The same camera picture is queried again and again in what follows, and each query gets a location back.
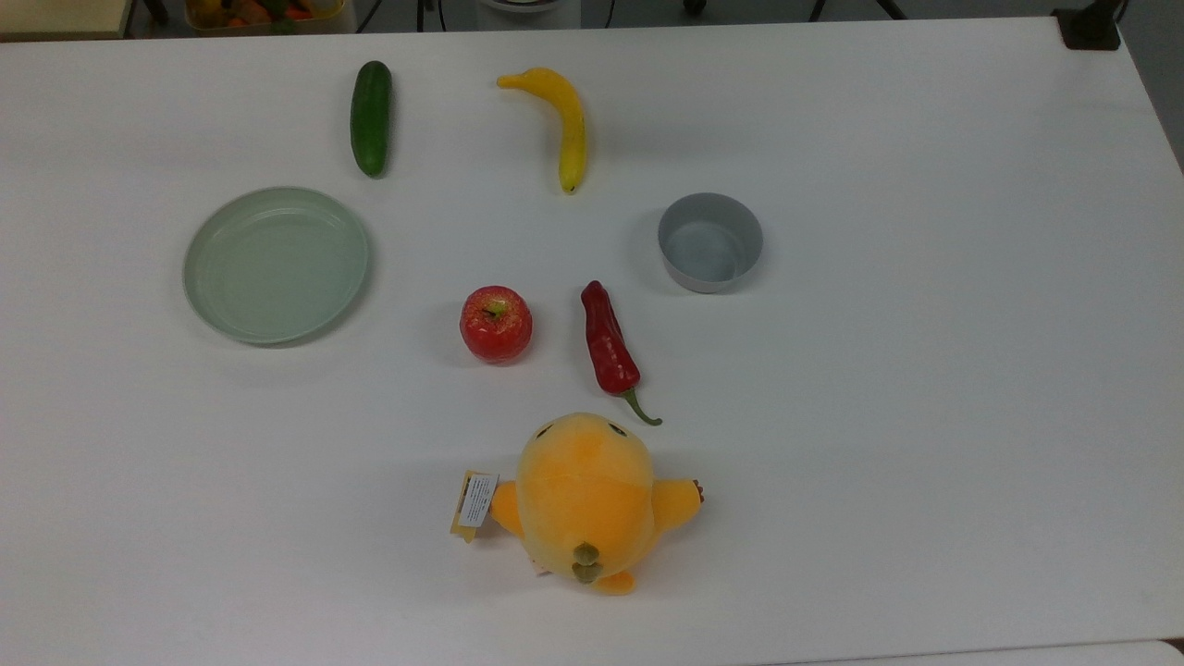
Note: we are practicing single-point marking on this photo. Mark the grey round bowl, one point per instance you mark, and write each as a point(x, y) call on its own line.
point(710, 242)

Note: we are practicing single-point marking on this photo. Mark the red chili pepper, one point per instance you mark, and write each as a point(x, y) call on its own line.
point(608, 342)

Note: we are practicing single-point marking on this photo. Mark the white paper hang tag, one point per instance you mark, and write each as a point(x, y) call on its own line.
point(476, 501)

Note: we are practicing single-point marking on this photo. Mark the pale green round plate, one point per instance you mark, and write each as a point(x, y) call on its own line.
point(276, 265)

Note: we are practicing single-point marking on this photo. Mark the orange plush toy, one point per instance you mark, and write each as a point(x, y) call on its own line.
point(585, 495)

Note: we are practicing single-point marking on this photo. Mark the green cucumber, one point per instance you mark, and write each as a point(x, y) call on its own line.
point(371, 118)

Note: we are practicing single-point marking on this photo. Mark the red apple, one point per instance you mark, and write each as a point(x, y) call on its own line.
point(496, 326)

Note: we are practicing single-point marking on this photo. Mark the yellow banana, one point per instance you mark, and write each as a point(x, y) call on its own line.
point(570, 120)

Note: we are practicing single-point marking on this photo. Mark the clear box of toy fruit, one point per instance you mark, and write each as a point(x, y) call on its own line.
point(268, 13)

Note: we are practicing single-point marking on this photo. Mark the beige board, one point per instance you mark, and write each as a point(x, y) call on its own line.
point(60, 17)

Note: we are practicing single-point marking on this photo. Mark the black tripod legs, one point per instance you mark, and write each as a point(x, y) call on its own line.
point(890, 8)

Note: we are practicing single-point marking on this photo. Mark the black table clamp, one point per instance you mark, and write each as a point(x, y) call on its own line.
point(1090, 26)

